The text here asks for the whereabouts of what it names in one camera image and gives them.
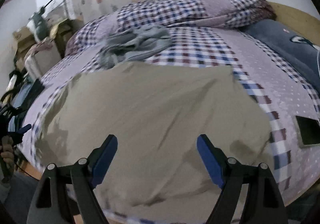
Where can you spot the checkered purple quilt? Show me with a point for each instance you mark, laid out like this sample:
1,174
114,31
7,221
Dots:
226,14

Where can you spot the cardboard box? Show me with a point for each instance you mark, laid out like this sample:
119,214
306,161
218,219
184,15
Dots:
24,39

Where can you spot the wooden bed frame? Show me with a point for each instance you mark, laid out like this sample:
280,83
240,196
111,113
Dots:
298,21

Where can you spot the person left hand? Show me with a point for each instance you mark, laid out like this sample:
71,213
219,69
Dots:
7,152

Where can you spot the black smartphone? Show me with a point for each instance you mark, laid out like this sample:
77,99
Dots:
308,131

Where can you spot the dark blue pillow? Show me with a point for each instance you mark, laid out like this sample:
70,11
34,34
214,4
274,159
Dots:
300,52

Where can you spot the grey suitcase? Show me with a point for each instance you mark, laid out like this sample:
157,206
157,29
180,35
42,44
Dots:
41,57

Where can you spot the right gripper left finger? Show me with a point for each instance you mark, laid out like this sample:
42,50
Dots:
50,201

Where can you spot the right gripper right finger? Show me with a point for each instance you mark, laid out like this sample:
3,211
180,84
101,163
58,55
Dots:
263,203

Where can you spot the grey sweatpants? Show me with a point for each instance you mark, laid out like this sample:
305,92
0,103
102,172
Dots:
134,44

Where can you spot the beige khaki garment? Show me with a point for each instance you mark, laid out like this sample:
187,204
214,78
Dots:
156,113

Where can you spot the black clothes rack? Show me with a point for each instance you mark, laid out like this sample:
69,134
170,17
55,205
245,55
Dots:
56,7

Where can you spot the checkered purple bed sheet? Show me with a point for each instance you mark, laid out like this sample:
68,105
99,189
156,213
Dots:
265,76

